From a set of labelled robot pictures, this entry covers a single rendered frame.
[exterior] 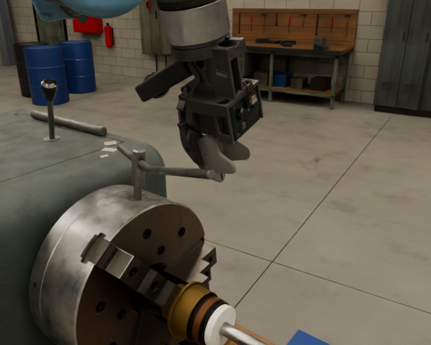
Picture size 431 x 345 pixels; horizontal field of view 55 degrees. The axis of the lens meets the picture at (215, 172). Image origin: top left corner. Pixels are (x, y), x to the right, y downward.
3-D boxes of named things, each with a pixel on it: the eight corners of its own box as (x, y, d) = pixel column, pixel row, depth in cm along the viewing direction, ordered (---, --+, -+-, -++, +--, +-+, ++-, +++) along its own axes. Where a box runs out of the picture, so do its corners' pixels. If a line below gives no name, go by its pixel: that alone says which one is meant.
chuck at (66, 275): (42, 386, 70) (36, 213, 61) (170, 307, 94) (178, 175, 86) (74, 416, 65) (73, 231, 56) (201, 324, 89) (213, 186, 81)
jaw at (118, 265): (122, 288, 71) (81, 261, 62) (138, 263, 73) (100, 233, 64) (170, 315, 65) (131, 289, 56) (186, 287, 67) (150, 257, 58)
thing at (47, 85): (37, 102, 85) (34, 78, 83) (52, 99, 87) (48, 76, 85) (49, 105, 82) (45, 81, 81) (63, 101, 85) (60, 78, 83)
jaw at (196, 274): (150, 261, 75) (191, 228, 84) (154, 282, 78) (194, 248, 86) (196, 285, 69) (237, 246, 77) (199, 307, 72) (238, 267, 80)
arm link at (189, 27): (144, 10, 45) (189, -12, 50) (154, 51, 48) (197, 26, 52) (197, 11, 41) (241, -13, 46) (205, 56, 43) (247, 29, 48)
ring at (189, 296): (152, 293, 65) (198, 318, 59) (191, 265, 71) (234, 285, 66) (155, 338, 68) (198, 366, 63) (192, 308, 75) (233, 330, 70)
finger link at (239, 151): (247, 188, 58) (238, 132, 53) (214, 178, 61) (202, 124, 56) (258, 176, 60) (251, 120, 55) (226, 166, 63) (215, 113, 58)
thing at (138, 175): (128, 212, 72) (131, 148, 69) (140, 211, 73) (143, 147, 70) (133, 217, 70) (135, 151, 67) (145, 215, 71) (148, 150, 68)
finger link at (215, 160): (235, 202, 56) (224, 145, 51) (201, 190, 60) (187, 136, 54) (247, 188, 58) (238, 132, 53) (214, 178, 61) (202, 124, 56)
